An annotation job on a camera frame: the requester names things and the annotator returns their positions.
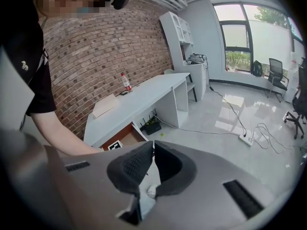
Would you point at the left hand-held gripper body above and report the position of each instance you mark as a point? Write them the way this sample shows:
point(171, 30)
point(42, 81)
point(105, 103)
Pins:
point(115, 145)

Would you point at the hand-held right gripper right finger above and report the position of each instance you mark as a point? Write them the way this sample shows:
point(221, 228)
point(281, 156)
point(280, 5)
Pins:
point(175, 171)

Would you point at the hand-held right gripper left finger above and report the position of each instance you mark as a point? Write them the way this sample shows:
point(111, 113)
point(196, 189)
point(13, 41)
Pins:
point(130, 169)

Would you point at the white drawer with brown inside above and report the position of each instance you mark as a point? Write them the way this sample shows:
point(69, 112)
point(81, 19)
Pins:
point(124, 134)

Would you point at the person's left forearm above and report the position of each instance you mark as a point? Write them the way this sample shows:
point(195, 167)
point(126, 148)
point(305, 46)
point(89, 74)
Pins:
point(62, 135)

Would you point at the small green scrap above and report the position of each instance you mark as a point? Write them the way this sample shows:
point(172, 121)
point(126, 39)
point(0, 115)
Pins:
point(162, 134)

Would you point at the black router with antennas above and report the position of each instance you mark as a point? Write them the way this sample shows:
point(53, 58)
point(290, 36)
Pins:
point(152, 128)

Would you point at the flat beige cardboard box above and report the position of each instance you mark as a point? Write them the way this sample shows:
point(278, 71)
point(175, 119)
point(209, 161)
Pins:
point(105, 105)

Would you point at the red capped plastic bottle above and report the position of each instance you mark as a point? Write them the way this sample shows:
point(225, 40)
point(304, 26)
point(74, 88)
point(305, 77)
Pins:
point(126, 84)

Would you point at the white desk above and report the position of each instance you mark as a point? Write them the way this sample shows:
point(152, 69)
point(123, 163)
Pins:
point(148, 92)

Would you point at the white power strip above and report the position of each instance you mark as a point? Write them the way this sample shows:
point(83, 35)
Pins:
point(246, 140)

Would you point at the gray chair with black legs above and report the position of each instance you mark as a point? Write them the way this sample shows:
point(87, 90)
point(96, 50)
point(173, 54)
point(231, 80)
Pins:
point(192, 87)

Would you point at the white bookshelf cabinet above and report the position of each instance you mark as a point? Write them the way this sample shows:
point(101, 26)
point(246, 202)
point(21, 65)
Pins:
point(177, 44)

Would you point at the black backpack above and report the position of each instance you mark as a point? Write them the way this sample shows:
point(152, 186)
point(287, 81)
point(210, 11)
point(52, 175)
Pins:
point(257, 68)

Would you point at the person's black t-shirt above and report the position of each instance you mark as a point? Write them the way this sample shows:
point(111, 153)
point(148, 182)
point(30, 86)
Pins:
point(24, 44)

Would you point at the black mesh visitor chair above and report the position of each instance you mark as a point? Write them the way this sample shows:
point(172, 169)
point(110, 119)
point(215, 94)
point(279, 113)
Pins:
point(275, 73)

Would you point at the black swivel office chair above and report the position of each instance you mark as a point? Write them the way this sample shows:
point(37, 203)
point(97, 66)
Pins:
point(299, 99)

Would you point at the black framed window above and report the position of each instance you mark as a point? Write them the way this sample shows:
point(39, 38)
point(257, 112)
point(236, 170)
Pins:
point(239, 32)

